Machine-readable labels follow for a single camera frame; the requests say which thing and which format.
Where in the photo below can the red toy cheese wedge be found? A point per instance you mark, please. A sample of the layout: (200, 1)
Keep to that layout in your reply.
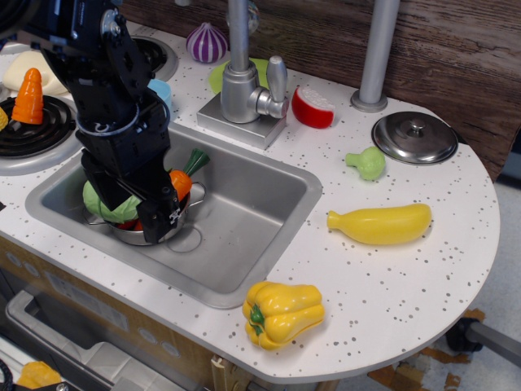
(312, 109)

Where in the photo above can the red toy chili pepper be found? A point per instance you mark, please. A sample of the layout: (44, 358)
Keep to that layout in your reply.
(126, 226)

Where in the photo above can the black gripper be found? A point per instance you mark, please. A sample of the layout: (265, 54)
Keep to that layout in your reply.
(115, 152)

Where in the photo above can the cream toy chicken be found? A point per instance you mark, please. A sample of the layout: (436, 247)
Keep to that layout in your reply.
(15, 73)

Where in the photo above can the yellow toy bell pepper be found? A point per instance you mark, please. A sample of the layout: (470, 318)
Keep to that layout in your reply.
(277, 313)

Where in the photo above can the green toy cabbage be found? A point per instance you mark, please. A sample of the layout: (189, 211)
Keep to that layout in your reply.
(125, 212)

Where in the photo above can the middle black stove burner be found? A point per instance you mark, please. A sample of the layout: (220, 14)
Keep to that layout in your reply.
(164, 60)

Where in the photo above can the light green toy broccoli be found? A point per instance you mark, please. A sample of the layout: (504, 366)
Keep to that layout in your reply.
(370, 163)

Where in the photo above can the steel pot lid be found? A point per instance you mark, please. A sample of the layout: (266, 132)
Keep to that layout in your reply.
(415, 138)

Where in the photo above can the orange toy cone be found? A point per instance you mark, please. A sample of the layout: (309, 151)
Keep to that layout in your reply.
(29, 102)

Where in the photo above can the orange toy carrot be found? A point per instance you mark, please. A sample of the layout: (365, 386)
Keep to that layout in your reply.
(181, 178)

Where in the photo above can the small steel pot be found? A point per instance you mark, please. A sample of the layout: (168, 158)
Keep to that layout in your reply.
(133, 237)

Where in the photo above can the silver toy faucet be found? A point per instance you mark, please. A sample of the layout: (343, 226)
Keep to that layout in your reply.
(244, 110)

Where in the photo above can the light blue plastic bowl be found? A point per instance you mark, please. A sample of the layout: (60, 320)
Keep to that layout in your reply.
(163, 90)

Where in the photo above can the black caster wheel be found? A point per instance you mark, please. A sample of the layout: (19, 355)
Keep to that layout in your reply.
(457, 339)

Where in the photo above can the yellow toy banana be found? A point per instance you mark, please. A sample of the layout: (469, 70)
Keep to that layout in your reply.
(383, 226)

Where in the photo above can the black stove burner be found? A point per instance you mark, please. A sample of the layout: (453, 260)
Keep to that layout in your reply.
(27, 149)
(164, 60)

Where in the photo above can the purple striped toy onion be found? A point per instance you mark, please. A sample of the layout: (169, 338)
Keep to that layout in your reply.
(206, 44)

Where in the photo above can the grey metal pole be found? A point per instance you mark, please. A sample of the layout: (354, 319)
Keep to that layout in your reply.
(370, 97)

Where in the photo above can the grey toy sink basin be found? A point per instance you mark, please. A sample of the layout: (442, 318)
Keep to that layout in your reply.
(253, 209)

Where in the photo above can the grey oven door handle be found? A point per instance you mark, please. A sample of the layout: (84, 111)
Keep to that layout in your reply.
(79, 350)

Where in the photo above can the yellow toy corn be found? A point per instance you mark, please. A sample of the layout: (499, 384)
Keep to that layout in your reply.
(4, 119)

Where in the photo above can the lime green plate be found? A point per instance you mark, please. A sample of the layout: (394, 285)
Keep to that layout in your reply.
(216, 75)

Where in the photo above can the front black stove burner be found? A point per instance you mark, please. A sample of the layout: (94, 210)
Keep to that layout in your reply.
(27, 149)

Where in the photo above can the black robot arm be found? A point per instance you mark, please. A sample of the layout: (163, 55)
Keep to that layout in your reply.
(88, 47)

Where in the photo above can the orange toy below counter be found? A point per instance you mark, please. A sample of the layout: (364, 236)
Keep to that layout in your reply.
(35, 375)

